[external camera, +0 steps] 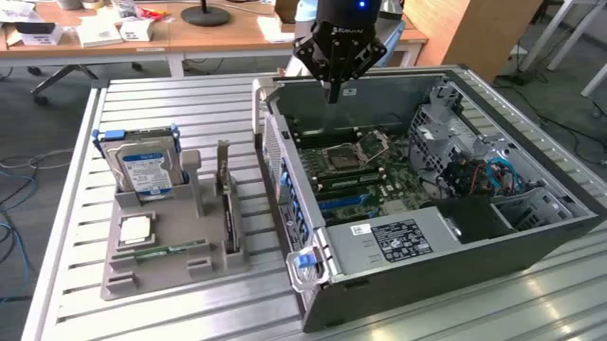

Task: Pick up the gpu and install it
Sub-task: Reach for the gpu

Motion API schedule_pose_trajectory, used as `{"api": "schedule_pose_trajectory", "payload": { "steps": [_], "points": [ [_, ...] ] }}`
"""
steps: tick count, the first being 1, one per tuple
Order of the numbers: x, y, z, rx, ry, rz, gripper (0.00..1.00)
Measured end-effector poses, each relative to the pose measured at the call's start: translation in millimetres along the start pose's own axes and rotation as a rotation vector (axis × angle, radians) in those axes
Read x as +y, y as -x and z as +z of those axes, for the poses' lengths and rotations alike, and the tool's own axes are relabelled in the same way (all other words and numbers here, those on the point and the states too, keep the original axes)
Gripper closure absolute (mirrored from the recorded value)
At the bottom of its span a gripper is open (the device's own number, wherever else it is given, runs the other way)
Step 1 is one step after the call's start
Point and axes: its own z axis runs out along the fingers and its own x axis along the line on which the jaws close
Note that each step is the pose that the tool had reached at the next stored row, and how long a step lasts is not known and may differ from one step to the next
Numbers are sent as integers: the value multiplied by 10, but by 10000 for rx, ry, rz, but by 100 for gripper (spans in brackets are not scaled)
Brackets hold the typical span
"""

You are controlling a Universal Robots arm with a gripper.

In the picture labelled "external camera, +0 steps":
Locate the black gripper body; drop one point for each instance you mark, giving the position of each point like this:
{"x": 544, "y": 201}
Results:
{"x": 345, "y": 21}

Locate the black graphics card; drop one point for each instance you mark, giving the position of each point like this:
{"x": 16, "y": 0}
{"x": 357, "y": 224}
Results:
{"x": 229, "y": 220}

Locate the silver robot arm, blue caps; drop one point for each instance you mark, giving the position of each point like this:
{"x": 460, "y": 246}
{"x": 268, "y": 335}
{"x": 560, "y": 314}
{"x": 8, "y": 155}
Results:
{"x": 302, "y": 10}

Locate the white paper stack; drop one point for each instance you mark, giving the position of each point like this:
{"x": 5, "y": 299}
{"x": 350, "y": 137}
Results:
{"x": 274, "y": 32}

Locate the wooden desk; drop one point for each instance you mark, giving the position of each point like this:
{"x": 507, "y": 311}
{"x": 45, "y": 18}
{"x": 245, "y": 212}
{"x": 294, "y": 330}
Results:
{"x": 213, "y": 39}

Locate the metal socket cover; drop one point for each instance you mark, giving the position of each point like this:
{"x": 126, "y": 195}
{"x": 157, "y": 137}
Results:
{"x": 374, "y": 144}

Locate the wooden cabinet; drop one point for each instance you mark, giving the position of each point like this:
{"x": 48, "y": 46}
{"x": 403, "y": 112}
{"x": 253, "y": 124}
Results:
{"x": 483, "y": 35}

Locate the black round lamp base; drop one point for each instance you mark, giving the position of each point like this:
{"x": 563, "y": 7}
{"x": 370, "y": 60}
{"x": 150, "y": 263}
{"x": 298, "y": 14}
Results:
{"x": 205, "y": 16}

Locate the perforated metal disk bay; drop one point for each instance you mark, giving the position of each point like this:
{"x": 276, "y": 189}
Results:
{"x": 436, "y": 142}

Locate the CPU socket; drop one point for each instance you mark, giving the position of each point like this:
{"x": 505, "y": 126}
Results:
{"x": 341, "y": 160}

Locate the black power brick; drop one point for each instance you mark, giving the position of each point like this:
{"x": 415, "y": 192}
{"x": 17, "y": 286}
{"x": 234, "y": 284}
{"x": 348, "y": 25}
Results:
{"x": 513, "y": 80}

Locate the green motherboard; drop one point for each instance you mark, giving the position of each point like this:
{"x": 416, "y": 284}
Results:
{"x": 403, "y": 177}

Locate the red packet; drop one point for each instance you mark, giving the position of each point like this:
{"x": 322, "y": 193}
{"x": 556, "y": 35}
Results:
{"x": 153, "y": 13}

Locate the RAM stick with black label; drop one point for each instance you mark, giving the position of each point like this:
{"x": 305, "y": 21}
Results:
{"x": 350, "y": 181}

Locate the white box with label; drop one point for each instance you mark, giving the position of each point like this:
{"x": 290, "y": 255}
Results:
{"x": 136, "y": 31}

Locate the blue expansion slot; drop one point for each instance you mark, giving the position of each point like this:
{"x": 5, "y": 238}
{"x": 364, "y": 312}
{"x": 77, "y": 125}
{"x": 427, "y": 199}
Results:
{"x": 341, "y": 203}

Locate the white open box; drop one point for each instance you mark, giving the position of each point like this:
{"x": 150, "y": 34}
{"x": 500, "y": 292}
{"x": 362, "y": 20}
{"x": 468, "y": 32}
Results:
{"x": 98, "y": 33}

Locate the hard disk in blue caddy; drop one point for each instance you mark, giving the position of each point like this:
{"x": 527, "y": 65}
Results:
{"x": 141, "y": 170}

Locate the tape roll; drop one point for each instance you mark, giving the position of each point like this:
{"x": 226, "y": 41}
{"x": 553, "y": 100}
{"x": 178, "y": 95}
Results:
{"x": 90, "y": 4}

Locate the black plastic shroud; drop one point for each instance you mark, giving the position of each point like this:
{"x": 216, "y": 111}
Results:
{"x": 473, "y": 220}

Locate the grey metal cup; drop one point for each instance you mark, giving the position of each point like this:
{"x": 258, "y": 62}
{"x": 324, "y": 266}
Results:
{"x": 69, "y": 4}

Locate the black chair base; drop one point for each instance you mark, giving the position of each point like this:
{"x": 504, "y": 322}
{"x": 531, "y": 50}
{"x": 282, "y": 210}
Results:
{"x": 56, "y": 76}

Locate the grey plastic parts rack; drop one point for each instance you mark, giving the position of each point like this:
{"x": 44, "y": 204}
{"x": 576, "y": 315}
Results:
{"x": 189, "y": 227}

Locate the small metal disk bay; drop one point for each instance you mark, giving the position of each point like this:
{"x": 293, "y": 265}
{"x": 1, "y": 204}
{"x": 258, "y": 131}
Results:
{"x": 535, "y": 209}

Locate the grey power supply unit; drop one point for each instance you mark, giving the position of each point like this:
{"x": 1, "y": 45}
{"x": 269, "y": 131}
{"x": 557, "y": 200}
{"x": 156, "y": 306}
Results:
{"x": 354, "y": 255}

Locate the blue case latch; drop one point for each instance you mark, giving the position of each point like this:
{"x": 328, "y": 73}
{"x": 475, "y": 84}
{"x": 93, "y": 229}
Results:
{"x": 302, "y": 261}

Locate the white box with black lid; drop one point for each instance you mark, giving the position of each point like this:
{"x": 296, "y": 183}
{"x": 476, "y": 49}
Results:
{"x": 37, "y": 33}

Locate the silver CPU chip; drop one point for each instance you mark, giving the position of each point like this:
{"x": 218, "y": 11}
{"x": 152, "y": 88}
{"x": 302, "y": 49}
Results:
{"x": 134, "y": 231}

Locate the green RAM stick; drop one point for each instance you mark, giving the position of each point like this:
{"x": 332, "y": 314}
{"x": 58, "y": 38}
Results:
{"x": 150, "y": 251}

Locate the black open PC case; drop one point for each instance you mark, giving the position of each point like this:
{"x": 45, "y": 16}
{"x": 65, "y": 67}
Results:
{"x": 427, "y": 284}

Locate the white table frame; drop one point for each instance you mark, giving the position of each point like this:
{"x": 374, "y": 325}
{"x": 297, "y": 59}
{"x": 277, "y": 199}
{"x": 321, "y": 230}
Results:
{"x": 545, "y": 35}

